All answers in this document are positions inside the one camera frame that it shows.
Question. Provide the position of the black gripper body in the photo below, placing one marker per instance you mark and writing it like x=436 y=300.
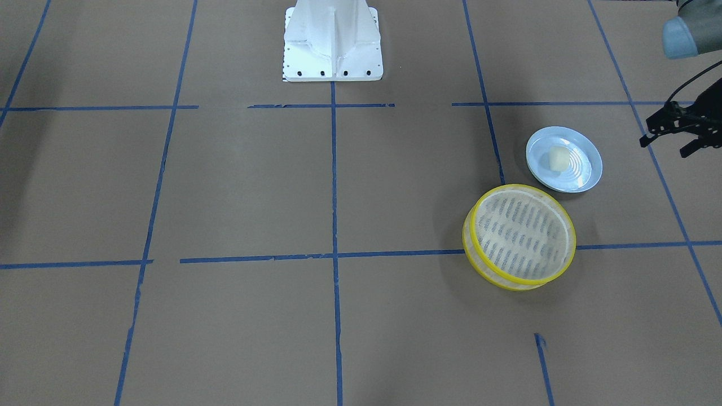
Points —
x=712 y=107

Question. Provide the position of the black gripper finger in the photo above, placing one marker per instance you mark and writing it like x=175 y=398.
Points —
x=702 y=142
x=670 y=119

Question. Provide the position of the white foam bun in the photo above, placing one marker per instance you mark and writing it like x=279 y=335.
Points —
x=559 y=158

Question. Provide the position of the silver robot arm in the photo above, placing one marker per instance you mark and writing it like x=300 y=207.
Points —
x=695 y=30

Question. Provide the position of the white steamer liner cloth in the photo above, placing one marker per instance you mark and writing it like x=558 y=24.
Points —
x=522 y=234

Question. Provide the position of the yellow rimmed bamboo steamer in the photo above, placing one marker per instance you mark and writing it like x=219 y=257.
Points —
x=479 y=248

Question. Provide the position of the light blue plate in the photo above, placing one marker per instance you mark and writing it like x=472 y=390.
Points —
x=585 y=168

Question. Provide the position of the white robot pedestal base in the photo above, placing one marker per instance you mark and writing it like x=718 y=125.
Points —
x=332 y=41

